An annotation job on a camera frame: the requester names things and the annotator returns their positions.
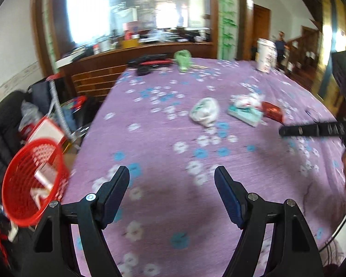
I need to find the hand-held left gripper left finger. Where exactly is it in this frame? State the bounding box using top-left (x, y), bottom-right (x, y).
top-left (20, 166), bottom-right (130, 277)

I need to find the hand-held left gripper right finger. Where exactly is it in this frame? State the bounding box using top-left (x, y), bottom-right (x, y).
top-left (214, 166), bottom-right (325, 277)

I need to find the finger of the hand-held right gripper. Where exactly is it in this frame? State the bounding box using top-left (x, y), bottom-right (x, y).
top-left (279, 120), bottom-right (346, 139)

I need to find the red plastic mesh basket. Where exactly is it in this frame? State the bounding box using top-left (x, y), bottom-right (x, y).
top-left (1, 138), bottom-right (70, 227)

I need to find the red foil packet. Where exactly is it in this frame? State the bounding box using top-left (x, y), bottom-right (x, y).
top-left (261, 102), bottom-right (285, 122)

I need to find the wooden staircase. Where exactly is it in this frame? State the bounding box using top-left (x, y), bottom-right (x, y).
top-left (285, 26), bottom-right (320, 78)

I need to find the purple floral tablecloth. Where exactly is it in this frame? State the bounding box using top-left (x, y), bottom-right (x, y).
top-left (62, 57), bottom-right (346, 277)

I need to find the teal packet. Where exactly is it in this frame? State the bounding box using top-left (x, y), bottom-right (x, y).
top-left (227, 105), bottom-right (264, 127)

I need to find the white and red wrapper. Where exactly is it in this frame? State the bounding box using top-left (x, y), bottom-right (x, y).
top-left (232, 92), bottom-right (263, 110)

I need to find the white plastic bucket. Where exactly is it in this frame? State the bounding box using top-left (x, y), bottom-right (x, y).
top-left (256, 38), bottom-right (278, 73)

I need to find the white crumpled wad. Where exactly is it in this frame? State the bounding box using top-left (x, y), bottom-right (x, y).
top-left (189, 97), bottom-right (220, 128)

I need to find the white and red box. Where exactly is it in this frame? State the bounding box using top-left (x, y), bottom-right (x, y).
top-left (26, 118), bottom-right (67, 145)

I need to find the wooden door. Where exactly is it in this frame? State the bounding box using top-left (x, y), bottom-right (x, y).
top-left (252, 4), bottom-right (271, 61)

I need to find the red and blue bag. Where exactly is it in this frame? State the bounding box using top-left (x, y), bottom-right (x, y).
top-left (62, 95), bottom-right (87, 113)

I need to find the grey pole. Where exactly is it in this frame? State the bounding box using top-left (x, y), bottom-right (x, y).
top-left (48, 76), bottom-right (75, 139)

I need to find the clear plastic bag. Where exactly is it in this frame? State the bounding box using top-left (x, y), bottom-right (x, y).
top-left (20, 101), bottom-right (44, 130)

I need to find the dark bag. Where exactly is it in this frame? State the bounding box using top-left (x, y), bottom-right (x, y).
top-left (27, 76), bottom-right (61, 113)

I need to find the black sofa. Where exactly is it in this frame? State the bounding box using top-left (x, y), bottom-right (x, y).
top-left (0, 91), bottom-right (32, 208)

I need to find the black and red tool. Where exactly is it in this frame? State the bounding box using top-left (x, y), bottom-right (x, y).
top-left (128, 53), bottom-right (173, 77)

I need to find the green plastic cup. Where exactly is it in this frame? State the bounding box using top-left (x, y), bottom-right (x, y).
top-left (174, 50), bottom-right (192, 72)

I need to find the pile of household clutter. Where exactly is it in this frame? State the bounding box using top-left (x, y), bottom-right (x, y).
top-left (92, 26), bottom-right (211, 49)

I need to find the black cable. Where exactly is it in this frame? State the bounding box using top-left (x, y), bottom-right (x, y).
top-left (317, 205), bottom-right (346, 251)

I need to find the green bamboo wall decal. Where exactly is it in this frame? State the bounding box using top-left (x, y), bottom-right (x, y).
top-left (218, 0), bottom-right (238, 60)

